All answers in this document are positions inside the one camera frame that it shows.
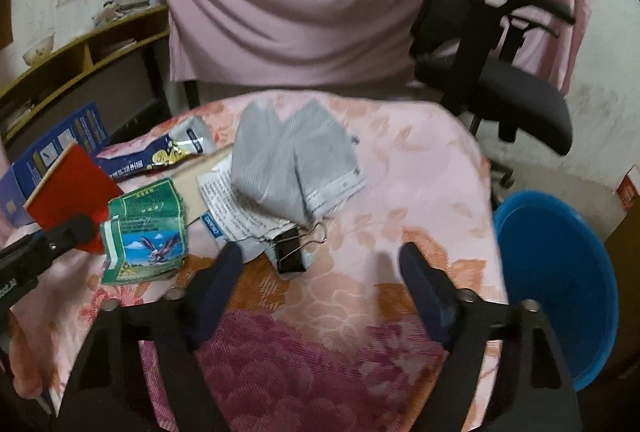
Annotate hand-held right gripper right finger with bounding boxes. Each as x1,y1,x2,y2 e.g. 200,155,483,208
397,242,584,432

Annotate white bowl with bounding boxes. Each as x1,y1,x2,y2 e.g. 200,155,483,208
22,34,56,67

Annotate red cardboard box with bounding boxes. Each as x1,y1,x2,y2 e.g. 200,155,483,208
612,162,640,211

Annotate pink cloth curtain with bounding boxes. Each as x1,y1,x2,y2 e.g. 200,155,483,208
142,0,602,101

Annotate black office chair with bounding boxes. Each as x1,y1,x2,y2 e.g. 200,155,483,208
409,0,577,189

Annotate blue plastic bucket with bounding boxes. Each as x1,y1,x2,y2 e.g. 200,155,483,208
492,189,621,393

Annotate white printed leaflet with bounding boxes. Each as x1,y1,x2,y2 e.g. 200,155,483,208
195,161,301,263

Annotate pink floral blanket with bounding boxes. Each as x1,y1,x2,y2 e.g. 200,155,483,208
0,88,511,432

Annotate brown cardboard sheet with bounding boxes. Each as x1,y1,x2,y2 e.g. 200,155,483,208
167,150,236,229

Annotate wooden wall shelf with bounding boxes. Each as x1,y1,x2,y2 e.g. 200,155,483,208
0,4,172,148

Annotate torn green paper box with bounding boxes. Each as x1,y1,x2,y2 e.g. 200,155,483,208
100,178,190,286

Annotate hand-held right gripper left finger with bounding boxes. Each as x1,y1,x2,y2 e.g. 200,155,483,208
59,241,246,432

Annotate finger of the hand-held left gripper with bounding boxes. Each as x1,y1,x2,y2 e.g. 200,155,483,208
36,214,98,274

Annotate pile of papers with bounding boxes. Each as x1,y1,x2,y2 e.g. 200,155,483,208
94,0,162,26

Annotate blue cardboard box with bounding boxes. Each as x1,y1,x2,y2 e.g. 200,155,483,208
0,101,111,229

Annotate black binder clip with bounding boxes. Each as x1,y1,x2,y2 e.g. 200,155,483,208
262,221,329,274

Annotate red card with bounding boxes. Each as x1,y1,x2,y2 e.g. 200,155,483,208
24,141,124,256

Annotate blue snack sachet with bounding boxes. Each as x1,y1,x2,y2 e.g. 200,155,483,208
95,116,219,183

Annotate grey folded cloth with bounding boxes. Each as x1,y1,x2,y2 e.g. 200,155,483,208
229,98,369,226

